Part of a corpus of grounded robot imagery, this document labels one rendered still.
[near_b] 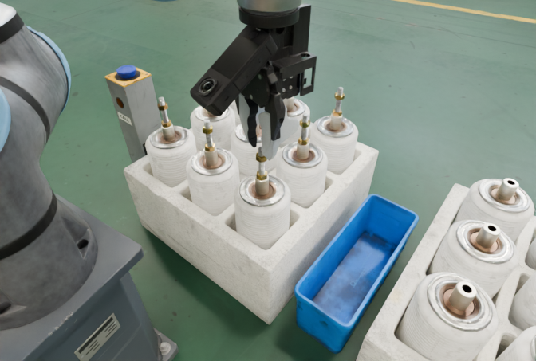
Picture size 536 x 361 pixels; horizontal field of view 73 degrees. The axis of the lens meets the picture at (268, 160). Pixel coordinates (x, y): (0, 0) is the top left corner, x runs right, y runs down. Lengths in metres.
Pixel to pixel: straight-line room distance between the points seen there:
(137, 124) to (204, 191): 0.28
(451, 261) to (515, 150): 0.76
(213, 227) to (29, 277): 0.31
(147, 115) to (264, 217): 0.41
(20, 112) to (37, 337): 0.23
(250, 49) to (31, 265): 0.32
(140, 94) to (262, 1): 0.49
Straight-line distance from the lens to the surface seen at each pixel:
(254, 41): 0.45
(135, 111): 0.86
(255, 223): 0.60
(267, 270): 0.60
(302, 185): 0.67
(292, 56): 0.48
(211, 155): 0.65
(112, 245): 0.51
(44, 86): 0.48
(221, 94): 0.42
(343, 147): 0.74
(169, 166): 0.73
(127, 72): 0.84
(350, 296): 0.79
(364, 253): 0.86
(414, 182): 1.06
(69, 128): 1.35
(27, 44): 0.50
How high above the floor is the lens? 0.68
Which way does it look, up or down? 40 degrees down
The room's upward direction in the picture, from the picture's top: straight up
